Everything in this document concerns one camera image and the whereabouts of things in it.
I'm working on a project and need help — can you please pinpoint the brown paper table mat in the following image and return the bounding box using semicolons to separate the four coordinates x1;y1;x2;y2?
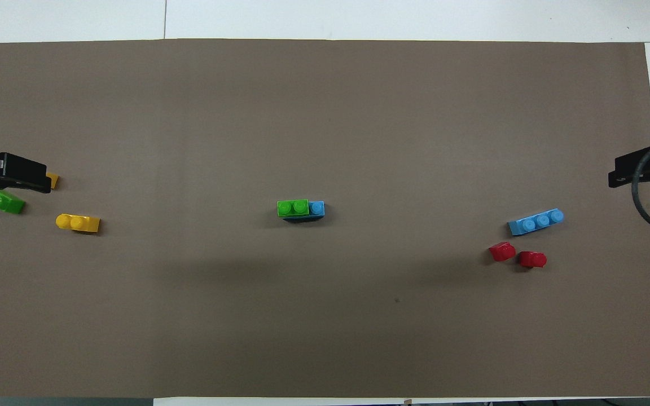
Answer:
0;38;650;399

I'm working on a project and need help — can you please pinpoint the red one-stud toy block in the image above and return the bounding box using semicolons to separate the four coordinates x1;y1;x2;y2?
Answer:
519;250;548;269
489;241;517;263

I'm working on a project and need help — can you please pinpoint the blue three-stud toy block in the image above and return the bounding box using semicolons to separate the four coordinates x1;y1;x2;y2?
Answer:
508;209;565;236
283;201;326;224

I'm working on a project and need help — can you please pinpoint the green two-stud toy block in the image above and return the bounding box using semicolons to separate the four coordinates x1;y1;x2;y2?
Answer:
0;188;26;215
277;200;310;218

